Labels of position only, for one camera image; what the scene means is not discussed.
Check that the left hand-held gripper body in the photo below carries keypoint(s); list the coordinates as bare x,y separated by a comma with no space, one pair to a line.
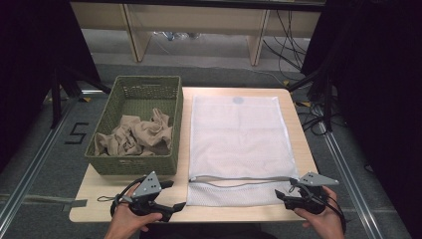
147,189

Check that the person's right hand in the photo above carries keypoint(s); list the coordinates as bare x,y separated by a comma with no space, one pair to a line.
326,220

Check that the metal floor rail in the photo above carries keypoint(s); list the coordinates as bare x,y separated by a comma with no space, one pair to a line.
31,166
348,179

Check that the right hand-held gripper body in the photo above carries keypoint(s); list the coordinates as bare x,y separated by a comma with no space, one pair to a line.
313,181

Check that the black metal stand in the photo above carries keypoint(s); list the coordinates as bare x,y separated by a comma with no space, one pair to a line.
56,99
326,99

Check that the green woven basket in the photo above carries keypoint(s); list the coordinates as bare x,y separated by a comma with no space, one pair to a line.
109,166

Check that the beige wooden desk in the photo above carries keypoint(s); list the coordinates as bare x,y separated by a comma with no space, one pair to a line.
199,20

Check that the black curtain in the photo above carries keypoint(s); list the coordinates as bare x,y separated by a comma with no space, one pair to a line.
381,83
30,66

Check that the clear plastic wrap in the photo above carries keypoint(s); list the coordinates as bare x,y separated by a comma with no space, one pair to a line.
175,35

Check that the grey round table grommet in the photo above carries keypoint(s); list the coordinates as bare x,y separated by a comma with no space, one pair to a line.
238,100

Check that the beige cloth garment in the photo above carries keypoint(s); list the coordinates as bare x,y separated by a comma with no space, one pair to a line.
139,136

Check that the person's dark lap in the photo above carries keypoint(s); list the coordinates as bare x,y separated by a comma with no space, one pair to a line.
205,232

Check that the person's left hand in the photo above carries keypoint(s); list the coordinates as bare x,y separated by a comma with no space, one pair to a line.
127,220

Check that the white mesh laundry bag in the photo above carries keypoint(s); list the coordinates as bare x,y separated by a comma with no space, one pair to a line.
242,139

